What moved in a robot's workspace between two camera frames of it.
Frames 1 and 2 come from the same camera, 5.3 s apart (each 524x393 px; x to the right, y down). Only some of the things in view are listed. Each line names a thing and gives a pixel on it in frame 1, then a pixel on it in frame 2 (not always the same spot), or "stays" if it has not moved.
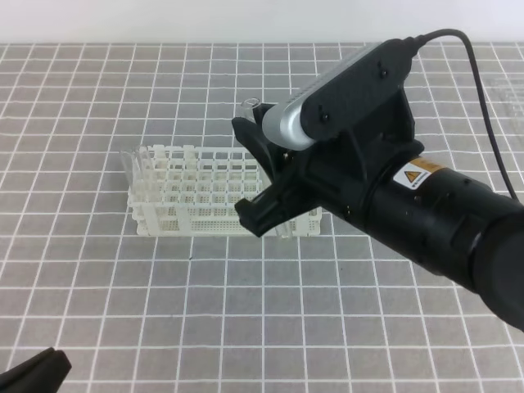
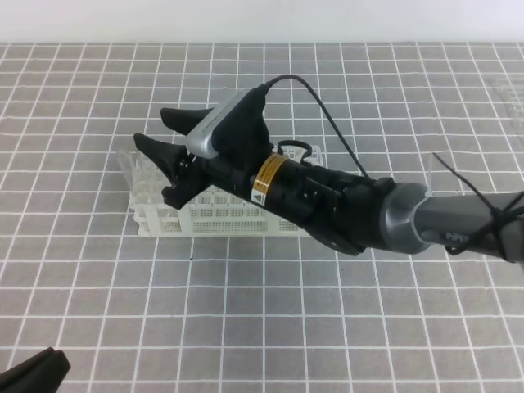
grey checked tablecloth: x=340 y=313 stays
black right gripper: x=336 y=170 -> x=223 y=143
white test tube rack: x=191 y=191 stays
